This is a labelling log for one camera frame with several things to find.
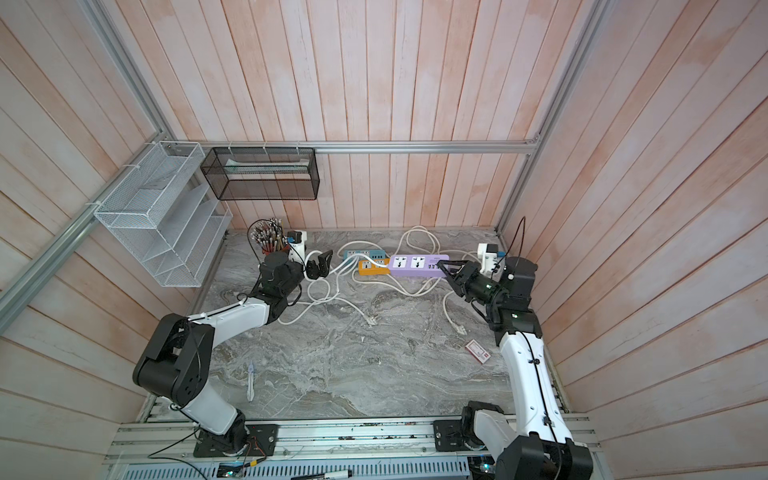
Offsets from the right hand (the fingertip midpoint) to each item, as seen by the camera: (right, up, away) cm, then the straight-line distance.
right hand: (438, 264), depth 72 cm
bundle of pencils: (-50, +9, +23) cm, 56 cm away
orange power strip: (-19, -2, +32) cm, 37 cm away
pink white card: (+15, -26, +16) cm, 34 cm away
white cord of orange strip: (-9, -9, +29) cm, 31 cm away
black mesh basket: (-56, +32, +31) cm, 72 cm away
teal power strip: (-18, +3, +38) cm, 43 cm away
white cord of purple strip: (-28, -6, +23) cm, 37 cm away
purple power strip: (-5, 0, +2) cm, 6 cm away
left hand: (-33, +4, +18) cm, 38 cm away
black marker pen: (-27, -49, -4) cm, 56 cm away
